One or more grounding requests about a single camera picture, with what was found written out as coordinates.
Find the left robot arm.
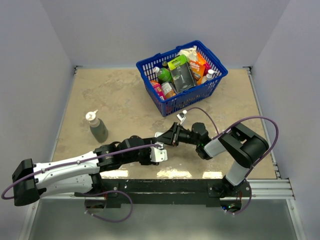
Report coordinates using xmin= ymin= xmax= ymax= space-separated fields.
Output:
xmin=12 ymin=135 xmax=168 ymax=207

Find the dark green sauce bottle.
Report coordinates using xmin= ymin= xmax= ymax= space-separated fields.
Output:
xmin=85 ymin=110 xmax=109 ymax=143

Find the white pump bottle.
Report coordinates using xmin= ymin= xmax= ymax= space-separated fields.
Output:
xmin=201 ymin=69 xmax=217 ymax=84

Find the orange razor pack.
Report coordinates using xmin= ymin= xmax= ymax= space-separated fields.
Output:
xmin=189 ymin=52 xmax=207 ymax=85

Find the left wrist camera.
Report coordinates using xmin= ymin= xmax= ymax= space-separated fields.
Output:
xmin=150 ymin=142 xmax=168 ymax=163

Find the dark small bottle cap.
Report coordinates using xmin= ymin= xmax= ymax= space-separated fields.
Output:
xmin=162 ymin=61 xmax=168 ymax=69

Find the white remote control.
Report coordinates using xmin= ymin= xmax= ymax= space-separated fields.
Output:
xmin=154 ymin=132 xmax=163 ymax=144

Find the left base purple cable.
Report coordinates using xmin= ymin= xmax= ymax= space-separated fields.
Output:
xmin=79 ymin=189 xmax=136 ymax=222

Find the blue plastic shopping basket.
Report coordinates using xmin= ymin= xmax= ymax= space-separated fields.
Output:
xmin=136 ymin=40 xmax=228 ymax=117

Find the pink box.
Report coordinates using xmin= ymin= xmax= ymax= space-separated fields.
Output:
xmin=150 ymin=80 xmax=166 ymax=101

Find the green grey razor box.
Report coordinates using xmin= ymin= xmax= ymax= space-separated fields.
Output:
xmin=168 ymin=55 xmax=196 ymax=94

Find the beige paper bag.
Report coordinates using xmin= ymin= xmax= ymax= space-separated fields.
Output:
xmin=178 ymin=45 xmax=199 ymax=62

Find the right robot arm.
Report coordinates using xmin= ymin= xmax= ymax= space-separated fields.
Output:
xmin=156 ymin=122 xmax=269 ymax=197

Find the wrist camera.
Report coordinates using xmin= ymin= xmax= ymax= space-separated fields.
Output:
xmin=150 ymin=142 xmax=168 ymax=163
xmin=176 ymin=110 xmax=188 ymax=126

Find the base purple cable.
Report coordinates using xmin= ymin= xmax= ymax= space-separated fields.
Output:
xmin=223 ymin=184 xmax=254 ymax=215
xmin=79 ymin=189 xmax=136 ymax=222

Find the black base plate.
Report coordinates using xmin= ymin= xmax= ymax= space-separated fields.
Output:
xmin=88 ymin=179 xmax=252 ymax=208

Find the brown labelled jar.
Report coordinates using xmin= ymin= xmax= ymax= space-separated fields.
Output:
xmin=161 ymin=81 xmax=177 ymax=99

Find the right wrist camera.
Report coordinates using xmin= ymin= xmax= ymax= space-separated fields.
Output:
xmin=176 ymin=110 xmax=188 ymax=126

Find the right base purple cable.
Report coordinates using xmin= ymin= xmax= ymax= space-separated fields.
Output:
xmin=223 ymin=184 xmax=254 ymax=215

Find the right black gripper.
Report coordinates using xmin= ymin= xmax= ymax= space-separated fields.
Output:
xmin=156 ymin=122 xmax=200 ymax=148

